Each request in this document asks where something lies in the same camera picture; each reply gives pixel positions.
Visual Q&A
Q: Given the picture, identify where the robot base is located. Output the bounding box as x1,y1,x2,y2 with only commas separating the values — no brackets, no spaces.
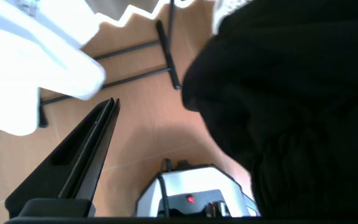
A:
133,158,261,218

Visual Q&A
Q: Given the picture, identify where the white curtain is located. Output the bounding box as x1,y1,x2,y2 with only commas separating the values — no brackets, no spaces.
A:
85,0,163,22

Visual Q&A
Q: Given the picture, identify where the white printed t-shirt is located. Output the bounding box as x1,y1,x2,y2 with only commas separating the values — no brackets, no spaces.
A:
0,0,107,137

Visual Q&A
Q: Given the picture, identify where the white laundry basket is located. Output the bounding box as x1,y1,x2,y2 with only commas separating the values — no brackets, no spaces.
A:
212,0,254,35

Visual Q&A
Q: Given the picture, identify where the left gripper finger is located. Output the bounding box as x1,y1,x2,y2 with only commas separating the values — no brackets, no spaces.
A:
4,97,121,218

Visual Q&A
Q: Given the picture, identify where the black garment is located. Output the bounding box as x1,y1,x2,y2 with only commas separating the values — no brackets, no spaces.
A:
181,0,358,218

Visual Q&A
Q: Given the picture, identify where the black clothes rack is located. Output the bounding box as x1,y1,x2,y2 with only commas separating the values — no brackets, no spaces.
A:
37,0,183,128

